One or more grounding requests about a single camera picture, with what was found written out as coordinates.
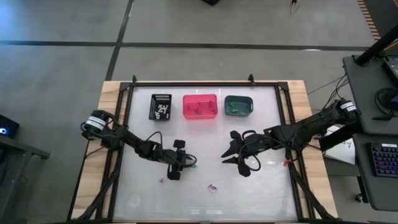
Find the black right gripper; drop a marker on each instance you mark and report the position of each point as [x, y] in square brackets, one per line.
[253, 144]

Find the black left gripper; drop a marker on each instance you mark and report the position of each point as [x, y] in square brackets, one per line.
[175, 160]

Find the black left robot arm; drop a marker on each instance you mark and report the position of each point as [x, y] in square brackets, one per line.
[124, 140]

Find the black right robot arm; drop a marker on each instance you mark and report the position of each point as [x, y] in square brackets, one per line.
[311, 127]

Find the teal plastic bin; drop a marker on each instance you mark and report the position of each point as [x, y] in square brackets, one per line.
[244, 107]

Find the pink plastic bin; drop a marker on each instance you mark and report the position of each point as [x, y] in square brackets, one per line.
[199, 115]

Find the black mesh basket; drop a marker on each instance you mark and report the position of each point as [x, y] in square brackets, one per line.
[161, 98]

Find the white paper sheet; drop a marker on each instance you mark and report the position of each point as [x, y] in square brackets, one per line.
[342, 152]

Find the desk caster wheel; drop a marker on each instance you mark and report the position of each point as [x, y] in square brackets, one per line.
[359, 198]

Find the grey desk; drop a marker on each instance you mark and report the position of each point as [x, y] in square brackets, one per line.
[363, 93]

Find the backlit black keyboard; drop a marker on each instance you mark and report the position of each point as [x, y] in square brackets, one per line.
[385, 160]

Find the grey keyboard tray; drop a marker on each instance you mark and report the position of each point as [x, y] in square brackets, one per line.
[382, 193]

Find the black headphones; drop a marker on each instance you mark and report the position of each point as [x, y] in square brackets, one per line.
[377, 101]

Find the black object base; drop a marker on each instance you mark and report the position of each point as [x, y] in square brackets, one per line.
[211, 2]

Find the grey side table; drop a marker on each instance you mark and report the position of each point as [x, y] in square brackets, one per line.
[12, 146]

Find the black stand pole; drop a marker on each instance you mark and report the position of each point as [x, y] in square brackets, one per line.
[376, 46]

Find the black box blue light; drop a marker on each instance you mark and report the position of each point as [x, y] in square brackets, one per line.
[7, 126]

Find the dark mat orange striped edge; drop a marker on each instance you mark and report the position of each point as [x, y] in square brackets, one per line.
[384, 12]

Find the black metal table frame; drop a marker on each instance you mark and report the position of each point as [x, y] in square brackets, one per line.
[203, 84]

